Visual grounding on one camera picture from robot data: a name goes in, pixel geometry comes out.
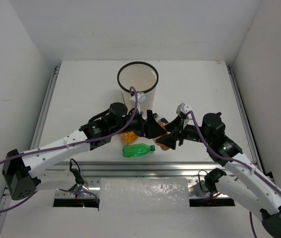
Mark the left aluminium side rail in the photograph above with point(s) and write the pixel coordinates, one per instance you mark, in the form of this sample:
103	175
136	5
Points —
45	108

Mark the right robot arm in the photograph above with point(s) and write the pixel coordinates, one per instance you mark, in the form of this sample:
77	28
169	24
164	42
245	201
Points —
238	177

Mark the orange juice bottle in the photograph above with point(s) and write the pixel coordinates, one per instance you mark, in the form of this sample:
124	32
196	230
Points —
160	140
128	138

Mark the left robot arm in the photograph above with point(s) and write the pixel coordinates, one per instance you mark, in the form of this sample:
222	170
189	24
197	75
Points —
21	170

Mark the aluminium front rail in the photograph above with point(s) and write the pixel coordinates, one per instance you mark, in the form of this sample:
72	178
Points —
151	169

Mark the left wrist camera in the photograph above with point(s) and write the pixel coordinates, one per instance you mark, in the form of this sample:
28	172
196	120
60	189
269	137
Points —
139	97

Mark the green plastic bottle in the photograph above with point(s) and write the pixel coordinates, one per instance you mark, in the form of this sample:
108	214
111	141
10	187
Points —
137	150

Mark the clear bottle black label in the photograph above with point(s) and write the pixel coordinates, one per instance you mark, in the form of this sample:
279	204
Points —
161	120

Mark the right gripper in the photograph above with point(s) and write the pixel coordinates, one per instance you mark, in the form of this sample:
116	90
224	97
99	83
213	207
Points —
173	128

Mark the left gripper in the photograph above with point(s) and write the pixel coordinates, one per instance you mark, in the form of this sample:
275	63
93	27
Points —
149	123

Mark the aluminium side rail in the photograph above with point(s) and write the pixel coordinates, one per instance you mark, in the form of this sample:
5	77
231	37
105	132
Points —
255	155
45	108

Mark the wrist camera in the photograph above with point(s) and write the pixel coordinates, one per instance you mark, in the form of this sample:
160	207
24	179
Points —
139	97
184	112

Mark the white bin with black rim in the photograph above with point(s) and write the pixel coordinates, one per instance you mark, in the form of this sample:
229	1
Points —
144	78

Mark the right aluminium side rail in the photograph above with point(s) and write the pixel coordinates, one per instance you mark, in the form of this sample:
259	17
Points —
255	155

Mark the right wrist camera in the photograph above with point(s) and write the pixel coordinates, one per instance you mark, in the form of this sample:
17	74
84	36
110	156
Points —
184	112

